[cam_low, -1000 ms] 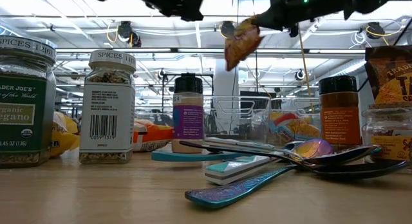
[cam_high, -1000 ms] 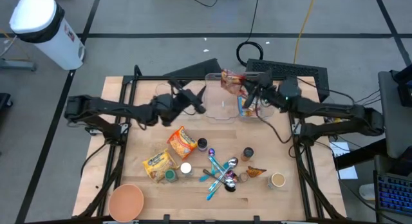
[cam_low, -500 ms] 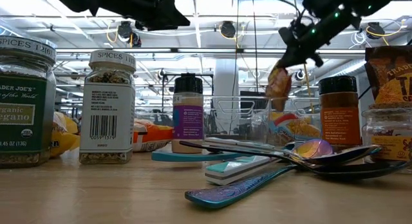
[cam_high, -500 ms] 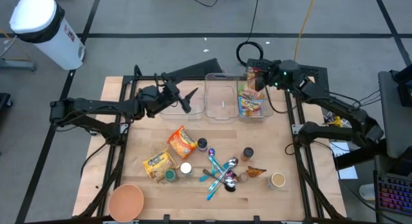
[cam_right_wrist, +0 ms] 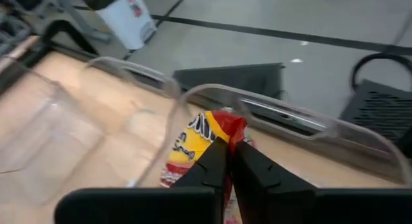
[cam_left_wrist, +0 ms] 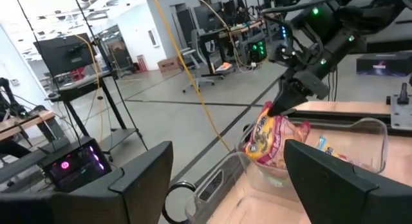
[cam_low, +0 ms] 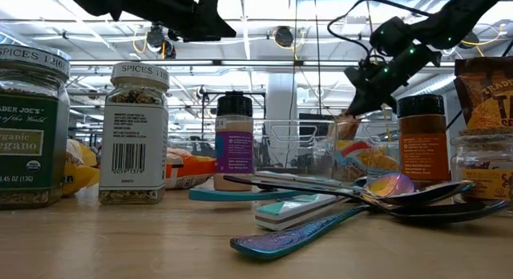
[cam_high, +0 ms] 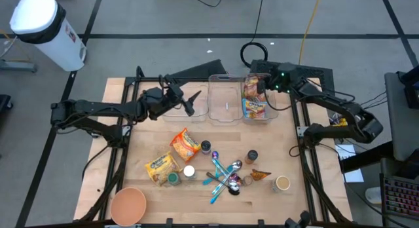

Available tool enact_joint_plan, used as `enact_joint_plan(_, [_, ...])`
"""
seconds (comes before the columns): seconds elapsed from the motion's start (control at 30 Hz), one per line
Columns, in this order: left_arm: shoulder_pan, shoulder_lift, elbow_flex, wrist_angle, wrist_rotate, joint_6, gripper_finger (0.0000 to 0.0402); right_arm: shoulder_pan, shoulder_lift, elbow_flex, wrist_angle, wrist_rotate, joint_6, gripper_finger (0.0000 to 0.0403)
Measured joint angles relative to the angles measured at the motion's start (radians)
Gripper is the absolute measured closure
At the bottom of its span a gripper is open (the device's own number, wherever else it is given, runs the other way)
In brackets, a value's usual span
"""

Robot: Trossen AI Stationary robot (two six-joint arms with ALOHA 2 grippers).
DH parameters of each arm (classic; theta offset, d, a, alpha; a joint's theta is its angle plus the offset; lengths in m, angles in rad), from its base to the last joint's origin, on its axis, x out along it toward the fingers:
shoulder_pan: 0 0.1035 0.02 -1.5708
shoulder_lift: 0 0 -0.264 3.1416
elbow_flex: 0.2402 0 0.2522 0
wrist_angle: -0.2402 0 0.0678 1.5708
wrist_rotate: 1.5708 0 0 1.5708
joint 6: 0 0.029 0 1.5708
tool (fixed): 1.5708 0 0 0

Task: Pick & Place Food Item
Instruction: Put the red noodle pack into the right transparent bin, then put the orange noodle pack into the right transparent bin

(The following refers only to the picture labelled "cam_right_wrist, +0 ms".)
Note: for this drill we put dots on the grey floor stand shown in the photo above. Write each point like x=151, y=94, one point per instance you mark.
x=82, y=22

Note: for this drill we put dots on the yellow red ramen packet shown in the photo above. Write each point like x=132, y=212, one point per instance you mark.
x=190, y=143

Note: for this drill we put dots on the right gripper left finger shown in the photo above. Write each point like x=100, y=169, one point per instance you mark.
x=193, y=204

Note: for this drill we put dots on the white trash can black bag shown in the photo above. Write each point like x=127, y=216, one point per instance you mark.
x=128, y=21

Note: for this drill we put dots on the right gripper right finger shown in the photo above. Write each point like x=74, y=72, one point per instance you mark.
x=273, y=201

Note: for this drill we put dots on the black vented computer case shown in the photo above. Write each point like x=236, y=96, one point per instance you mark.
x=380, y=111

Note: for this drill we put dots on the black flat floor panel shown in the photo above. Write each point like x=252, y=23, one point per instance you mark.
x=225, y=79

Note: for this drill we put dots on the clear plastic bin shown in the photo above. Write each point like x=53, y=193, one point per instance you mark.
x=80, y=137
x=283, y=146

